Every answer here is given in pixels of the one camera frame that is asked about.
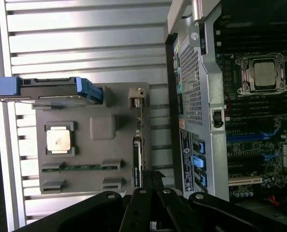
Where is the green RAM stick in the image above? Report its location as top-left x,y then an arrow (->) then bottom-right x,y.
42,164 -> 121,172

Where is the grey plastic parts rack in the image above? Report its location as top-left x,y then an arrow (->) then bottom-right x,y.
31,82 -> 152,195

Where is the white expansion slot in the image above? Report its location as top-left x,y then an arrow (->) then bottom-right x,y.
229,176 -> 264,187

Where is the green Dell motherboard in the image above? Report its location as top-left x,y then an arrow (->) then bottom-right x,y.
214,14 -> 287,201

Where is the blue expansion slot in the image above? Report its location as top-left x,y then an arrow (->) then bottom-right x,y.
227,128 -> 279,144

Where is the silver CPU chip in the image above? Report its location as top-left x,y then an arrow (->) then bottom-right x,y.
46,126 -> 70,153

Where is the open black PC case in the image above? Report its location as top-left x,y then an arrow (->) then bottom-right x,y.
166,0 -> 287,232

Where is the hard disk in blue caddy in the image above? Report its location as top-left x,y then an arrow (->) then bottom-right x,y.
0,76 -> 104,107

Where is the metal CPU socket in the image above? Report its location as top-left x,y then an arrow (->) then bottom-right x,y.
235,53 -> 287,95

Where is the red orange wire bundle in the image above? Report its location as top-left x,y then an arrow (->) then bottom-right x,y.
264,194 -> 283,207

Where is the thin red wire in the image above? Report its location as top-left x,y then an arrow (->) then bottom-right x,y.
224,93 -> 232,116

